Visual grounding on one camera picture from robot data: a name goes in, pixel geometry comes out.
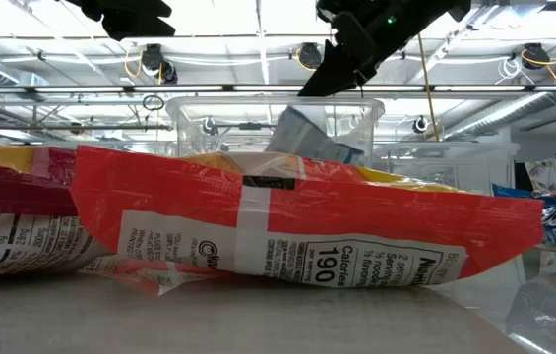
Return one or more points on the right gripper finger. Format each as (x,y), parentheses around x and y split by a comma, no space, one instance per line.
(329,76)

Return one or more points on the orange chicken noodle pack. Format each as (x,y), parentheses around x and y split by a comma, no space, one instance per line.
(307,216)

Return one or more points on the dark red beef noodle pack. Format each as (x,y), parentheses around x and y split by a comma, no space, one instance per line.
(12,206)

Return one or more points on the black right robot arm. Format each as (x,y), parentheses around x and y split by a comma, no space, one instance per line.
(450,5)

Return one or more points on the long white light bar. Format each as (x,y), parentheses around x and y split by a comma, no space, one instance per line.
(184,88)

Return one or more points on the clear plastic bin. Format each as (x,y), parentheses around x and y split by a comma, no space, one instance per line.
(218,133)

